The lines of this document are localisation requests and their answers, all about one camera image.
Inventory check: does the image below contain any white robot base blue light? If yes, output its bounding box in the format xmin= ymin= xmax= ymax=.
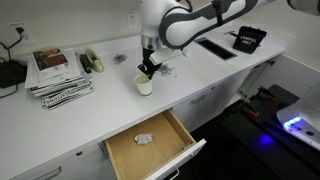
xmin=276 ymin=81 xmax=320 ymax=152

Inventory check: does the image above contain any pile of metal paper clips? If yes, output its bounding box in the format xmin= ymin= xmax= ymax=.
xmin=157 ymin=63 xmax=176 ymax=77
xmin=112 ymin=53 xmax=129 ymax=65

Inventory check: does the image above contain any metal closed drawer handle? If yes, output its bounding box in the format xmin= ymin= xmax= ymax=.
xmin=190 ymin=94 xmax=207 ymax=105

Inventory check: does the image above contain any white wall outlet with plug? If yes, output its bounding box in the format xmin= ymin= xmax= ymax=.
xmin=6 ymin=20 xmax=35 ymax=46

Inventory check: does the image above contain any black power cable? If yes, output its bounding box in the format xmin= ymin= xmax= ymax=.
xmin=0 ymin=27 xmax=25 ymax=64

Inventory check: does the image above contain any brown cover magazine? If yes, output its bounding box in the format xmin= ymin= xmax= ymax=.
xmin=31 ymin=47 xmax=70 ymax=72

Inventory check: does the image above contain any open wooden drawer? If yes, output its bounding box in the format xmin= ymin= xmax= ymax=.
xmin=97 ymin=109 xmax=207 ymax=180

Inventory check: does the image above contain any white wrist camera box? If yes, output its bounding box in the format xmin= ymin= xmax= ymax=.
xmin=149 ymin=49 xmax=183 ymax=66

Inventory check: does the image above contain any black cart top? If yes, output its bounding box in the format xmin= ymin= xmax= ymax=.
xmin=220 ymin=83 xmax=320 ymax=180

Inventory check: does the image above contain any black red clamp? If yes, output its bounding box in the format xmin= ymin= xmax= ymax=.
xmin=255 ymin=85 xmax=278 ymax=103
xmin=244 ymin=105 xmax=261 ymax=119

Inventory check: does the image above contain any stack of white papers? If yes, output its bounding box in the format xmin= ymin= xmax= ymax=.
xmin=24 ymin=49 xmax=88 ymax=90

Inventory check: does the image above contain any crumpled white paper wad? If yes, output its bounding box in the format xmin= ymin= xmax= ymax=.
xmin=133 ymin=132 xmax=154 ymax=147

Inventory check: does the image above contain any metal open drawer handle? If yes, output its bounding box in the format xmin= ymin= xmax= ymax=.
xmin=164 ymin=167 xmax=181 ymax=180

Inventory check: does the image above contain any white paper cup green band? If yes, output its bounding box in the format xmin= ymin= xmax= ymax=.
xmin=133 ymin=73 xmax=154 ymax=99

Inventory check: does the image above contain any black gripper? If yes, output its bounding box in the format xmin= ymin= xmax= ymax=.
xmin=137 ymin=47 xmax=159 ymax=81

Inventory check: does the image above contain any metal cabinet handle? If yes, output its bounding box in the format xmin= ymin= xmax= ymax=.
xmin=34 ymin=165 xmax=63 ymax=180

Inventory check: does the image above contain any black electronic box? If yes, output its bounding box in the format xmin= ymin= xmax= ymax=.
xmin=0 ymin=60 xmax=28 ymax=90

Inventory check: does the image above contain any stack of striped magazines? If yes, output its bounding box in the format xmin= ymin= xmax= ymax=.
xmin=30 ymin=54 xmax=96 ymax=111

